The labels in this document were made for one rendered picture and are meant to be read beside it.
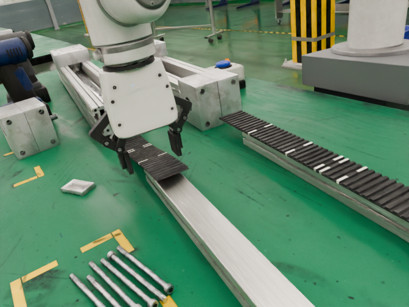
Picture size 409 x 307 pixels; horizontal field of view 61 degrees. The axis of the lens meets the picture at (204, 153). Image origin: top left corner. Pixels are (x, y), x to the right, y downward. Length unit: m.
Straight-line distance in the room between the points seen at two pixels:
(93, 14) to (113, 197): 0.27
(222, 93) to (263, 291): 0.47
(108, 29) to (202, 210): 0.26
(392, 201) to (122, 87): 0.36
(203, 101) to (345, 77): 0.33
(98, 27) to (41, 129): 0.39
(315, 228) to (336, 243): 0.03
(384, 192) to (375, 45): 0.50
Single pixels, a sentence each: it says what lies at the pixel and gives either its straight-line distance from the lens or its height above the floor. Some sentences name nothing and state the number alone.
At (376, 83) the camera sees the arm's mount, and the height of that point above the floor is 0.81.
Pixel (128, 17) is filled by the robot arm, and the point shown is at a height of 1.04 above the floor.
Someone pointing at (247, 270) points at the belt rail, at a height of 0.81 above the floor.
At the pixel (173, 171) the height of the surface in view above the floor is 0.83.
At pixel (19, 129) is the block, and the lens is 0.82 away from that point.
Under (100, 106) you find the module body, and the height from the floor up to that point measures 0.86.
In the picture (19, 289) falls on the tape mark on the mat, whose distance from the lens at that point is 0.48.
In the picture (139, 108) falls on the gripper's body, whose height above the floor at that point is 0.91.
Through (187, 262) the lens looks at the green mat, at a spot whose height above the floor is 0.78.
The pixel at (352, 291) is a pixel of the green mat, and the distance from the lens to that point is 0.38.
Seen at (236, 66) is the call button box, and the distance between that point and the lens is 0.94.
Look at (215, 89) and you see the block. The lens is 0.71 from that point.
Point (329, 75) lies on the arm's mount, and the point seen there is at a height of 0.81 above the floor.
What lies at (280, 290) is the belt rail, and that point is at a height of 0.81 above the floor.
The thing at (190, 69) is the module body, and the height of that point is 0.86.
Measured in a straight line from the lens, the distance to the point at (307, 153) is 0.53.
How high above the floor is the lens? 1.07
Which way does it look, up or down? 27 degrees down
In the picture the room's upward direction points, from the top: 10 degrees counter-clockwise
